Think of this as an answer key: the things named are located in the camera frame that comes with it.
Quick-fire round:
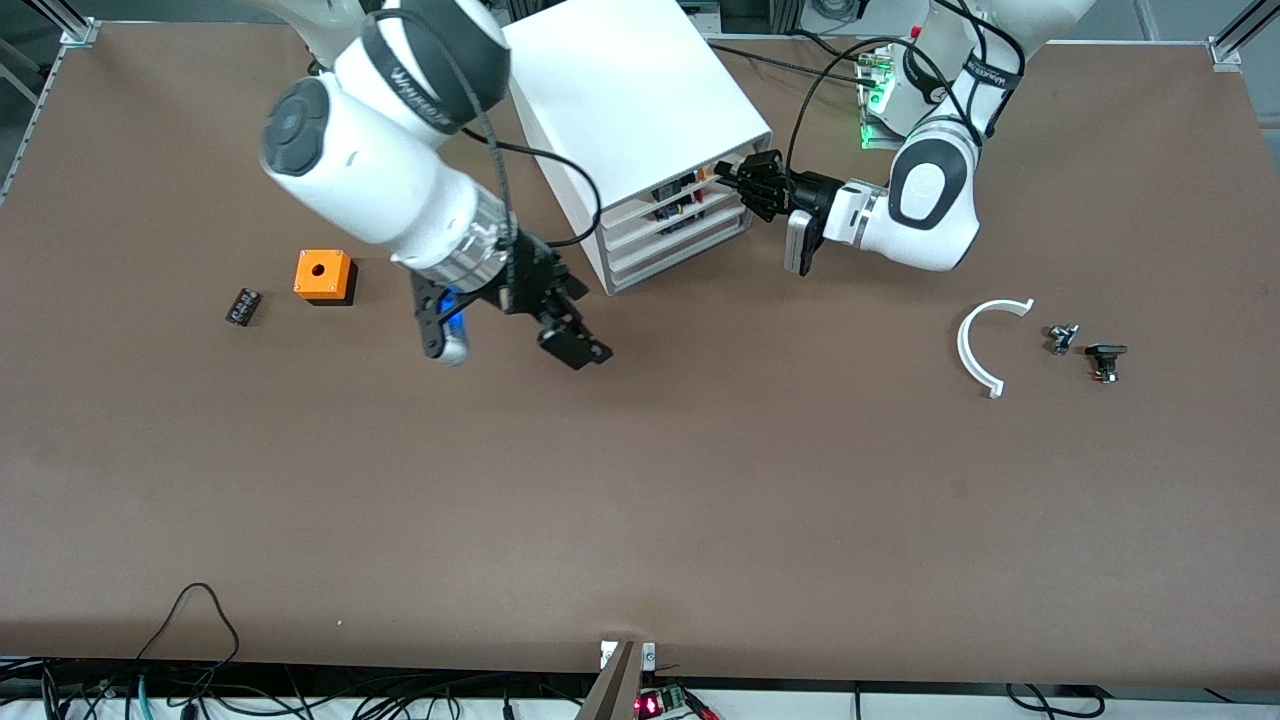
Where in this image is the white drawer cabinet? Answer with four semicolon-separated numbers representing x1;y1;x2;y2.
500;0;773;296

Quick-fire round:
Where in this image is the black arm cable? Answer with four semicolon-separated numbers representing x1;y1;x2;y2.
787;0;1027;183
365;5;603;251

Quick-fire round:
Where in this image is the black curled floor cable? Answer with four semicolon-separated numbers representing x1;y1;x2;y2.
1005;683;1103;720

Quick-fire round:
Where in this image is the white drawer with button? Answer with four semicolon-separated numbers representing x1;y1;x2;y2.
597;145;759;237

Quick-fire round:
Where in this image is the black cable behind cabinet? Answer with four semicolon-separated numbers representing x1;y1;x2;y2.
705;42;883;87

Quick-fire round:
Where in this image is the black looped table cable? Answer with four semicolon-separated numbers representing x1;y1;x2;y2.
135;583;241;666

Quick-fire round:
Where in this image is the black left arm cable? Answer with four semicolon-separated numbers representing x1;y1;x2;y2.
787;0;1027;183

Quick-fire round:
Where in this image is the grey camera mount bar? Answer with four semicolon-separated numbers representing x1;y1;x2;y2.
575;640;657;720

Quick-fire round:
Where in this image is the green circuit board red LED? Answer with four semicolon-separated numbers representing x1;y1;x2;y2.
635;684;717;720

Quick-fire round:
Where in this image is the white curved plastic bracket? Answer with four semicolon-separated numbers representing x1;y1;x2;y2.
957;298;1035;399

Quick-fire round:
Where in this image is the aluminium frame profile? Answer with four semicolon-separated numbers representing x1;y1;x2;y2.
20;0;101;49
1206;0;1280;69

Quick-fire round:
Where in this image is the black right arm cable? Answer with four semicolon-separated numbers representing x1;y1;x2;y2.
365;5;603;251

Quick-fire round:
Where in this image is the orange black button box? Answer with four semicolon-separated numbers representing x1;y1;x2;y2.
293;249;358;306

